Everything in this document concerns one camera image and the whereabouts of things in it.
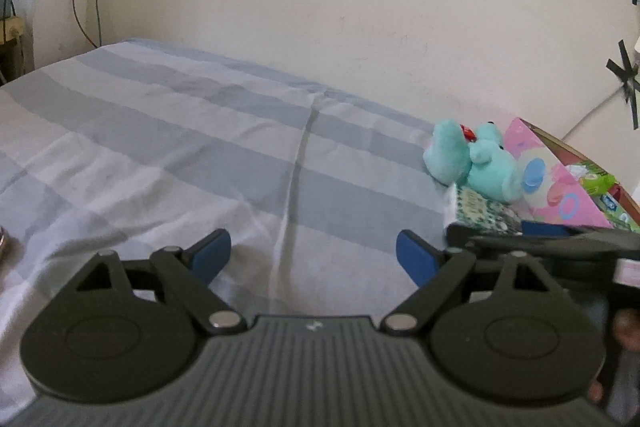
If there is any wooden shelf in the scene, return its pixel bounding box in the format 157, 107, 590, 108
0, 0, 35, 85

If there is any pink tissue pack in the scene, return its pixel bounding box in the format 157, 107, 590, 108
502, 118, 613, 229

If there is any teal plush toy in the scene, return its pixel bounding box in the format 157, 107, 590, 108
423, 119, 522, 204

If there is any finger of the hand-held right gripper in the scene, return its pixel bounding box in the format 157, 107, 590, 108
446, 225, 621, 261
520, 220, 640, 252

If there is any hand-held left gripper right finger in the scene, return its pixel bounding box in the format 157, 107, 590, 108
379, 229, 568, 334

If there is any person's right hand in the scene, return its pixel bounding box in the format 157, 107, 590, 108
586, 308, 640, 404

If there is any striped grey bed sheet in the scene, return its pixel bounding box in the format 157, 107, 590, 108
0, 38, 456, 408

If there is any green patterned packet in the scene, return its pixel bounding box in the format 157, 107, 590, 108
442, 184, 523, 235

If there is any white wall cable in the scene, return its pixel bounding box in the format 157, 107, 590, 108
559, 89, 627, 142

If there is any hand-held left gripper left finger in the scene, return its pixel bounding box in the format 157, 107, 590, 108
75, 228, 247, 334

